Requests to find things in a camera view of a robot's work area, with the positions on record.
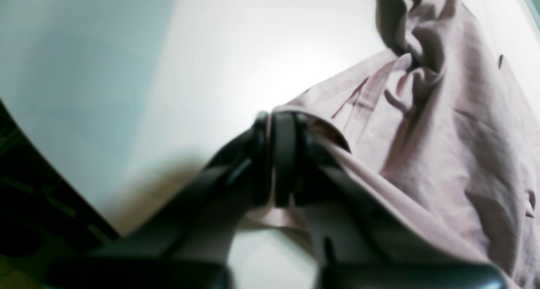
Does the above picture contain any mauve t-shirt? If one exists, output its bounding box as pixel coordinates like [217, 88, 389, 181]
[240, 0, 540, 289]

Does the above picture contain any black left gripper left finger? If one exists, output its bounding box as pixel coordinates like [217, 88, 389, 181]
[46, 112, 270, 289]

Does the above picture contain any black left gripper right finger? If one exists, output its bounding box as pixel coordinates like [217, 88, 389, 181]
[272, 112, 507, 289]

